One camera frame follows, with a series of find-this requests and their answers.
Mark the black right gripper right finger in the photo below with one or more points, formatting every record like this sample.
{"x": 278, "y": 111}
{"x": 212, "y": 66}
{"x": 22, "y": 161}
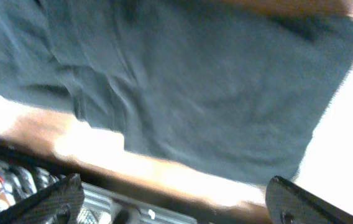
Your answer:
{"x": 288, "y": 203}

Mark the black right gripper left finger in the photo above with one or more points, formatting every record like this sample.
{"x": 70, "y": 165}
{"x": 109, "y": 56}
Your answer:
{"x": 60, "y": 202}

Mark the dark green t-shirt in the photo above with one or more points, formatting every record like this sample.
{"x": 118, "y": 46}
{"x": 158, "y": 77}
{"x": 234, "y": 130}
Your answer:
{"x": 212, "y": 86}

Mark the silver frame below table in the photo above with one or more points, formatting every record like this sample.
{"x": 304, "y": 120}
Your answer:
{"x": 20, "y": 179}

